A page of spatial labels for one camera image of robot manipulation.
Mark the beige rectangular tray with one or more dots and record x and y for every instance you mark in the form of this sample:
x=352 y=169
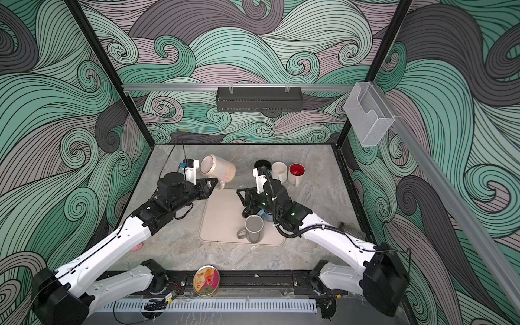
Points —
x=222 y=219

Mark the small pink pig toy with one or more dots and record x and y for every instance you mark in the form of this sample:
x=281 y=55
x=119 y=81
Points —
x=137 y=247

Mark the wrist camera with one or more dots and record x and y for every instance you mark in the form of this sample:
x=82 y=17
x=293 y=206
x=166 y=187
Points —
x=190 y=167
x=261 y=177

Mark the cream mug red inside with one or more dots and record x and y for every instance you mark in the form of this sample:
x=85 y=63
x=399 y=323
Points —
x=295 y=174

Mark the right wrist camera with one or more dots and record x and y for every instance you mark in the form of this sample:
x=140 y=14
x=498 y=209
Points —
x=261 y=177

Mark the small clear bottle black cap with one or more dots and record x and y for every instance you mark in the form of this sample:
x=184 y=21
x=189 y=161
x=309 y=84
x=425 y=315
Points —
x=352 y=230

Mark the black wall shelf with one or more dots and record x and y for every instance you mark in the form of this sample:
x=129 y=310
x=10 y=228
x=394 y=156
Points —
x=259 y=100

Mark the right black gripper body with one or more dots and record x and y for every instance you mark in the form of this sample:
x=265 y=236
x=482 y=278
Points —
x=263 y=201

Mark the aluminium rail wall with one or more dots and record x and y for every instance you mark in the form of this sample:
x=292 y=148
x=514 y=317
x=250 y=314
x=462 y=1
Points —
x=213 y=87
x=499 y=266

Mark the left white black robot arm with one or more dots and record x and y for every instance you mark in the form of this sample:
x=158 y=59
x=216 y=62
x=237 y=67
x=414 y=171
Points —
x=74 y=291

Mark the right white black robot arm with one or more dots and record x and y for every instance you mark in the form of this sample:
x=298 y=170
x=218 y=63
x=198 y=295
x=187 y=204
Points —
x=374 y=272

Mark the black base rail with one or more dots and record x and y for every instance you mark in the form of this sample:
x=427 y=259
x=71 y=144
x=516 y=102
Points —
x=300 y=282

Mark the black mug white base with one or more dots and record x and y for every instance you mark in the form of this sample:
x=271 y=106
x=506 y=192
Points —
x=263 y=163

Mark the white slotted cable duct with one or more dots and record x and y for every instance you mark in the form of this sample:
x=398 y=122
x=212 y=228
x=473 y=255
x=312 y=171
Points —
x=218 y=305

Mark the grey upside-down mug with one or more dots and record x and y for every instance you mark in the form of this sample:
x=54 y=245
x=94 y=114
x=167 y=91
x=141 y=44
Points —
x=253 y=230

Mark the blue glazed upside-down mug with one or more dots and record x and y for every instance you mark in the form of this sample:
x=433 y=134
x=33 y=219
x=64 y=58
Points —
x=266 y=216

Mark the aluminium rail back wall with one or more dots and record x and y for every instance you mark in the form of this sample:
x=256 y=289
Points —
x=213 y=87

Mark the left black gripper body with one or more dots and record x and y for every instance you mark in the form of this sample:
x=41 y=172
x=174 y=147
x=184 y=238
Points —
x=188 y=194

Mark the pink upside-down mug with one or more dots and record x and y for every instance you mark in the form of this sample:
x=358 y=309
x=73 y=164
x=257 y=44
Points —
x=216 y=167

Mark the aluminium rail right wall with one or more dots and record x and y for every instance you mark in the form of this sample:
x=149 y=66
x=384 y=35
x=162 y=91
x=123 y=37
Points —
x=499 y=266

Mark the clear acrylic wall holder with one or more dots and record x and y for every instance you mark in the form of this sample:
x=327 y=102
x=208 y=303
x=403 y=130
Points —
x=369 y=112

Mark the black speckled upside-down mug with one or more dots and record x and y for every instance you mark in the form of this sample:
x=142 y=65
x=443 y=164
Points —
x=250 y=211

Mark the round colourful tin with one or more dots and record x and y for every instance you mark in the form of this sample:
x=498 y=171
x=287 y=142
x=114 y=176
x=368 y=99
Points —
x=206 y=281

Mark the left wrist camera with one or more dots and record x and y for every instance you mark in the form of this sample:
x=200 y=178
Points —
x=190 y=167

